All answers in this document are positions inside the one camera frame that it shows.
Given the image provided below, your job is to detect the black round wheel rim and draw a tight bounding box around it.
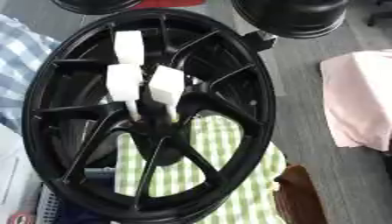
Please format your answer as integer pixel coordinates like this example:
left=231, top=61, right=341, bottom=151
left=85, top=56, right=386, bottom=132
left=229, top=0, right=351, bottom=39
left=49, top=0, right=146, bottom=16

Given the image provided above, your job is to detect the pink cloth covered table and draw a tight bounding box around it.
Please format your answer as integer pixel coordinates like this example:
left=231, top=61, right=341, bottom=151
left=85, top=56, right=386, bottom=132
left=318, top=49, right=392, bottom=152

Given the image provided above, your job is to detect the white pin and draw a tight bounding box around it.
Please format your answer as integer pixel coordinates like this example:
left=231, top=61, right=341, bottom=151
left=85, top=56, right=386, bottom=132
left=147, top=65, right=187, bottom=121
left=111, top=30, right=147, bottom=66
left=104, top=63, right=144, bottom=122

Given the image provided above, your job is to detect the black spoked wheel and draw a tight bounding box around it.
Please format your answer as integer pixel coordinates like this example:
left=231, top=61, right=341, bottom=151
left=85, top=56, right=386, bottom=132
left=21, top=8, right=279, bottom=224

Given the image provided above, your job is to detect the white plastic crate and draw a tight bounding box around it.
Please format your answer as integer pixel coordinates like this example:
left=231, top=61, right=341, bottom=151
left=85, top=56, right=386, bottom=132
left=33, top=184, right=65, bottom=224

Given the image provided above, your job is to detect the brown wooden chair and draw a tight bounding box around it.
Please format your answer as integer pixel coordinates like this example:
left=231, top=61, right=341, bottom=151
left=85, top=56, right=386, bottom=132
left=272, top=164, right=330, bottom=224

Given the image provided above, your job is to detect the red flat object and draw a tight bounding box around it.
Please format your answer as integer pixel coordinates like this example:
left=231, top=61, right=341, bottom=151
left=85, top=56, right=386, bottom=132
left=133, top=0, right=207, bottom=9

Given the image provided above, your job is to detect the blue white checked cloth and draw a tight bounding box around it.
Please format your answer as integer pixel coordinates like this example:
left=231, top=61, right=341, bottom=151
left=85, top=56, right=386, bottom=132
left=0, top=13, right=63, bottom=136

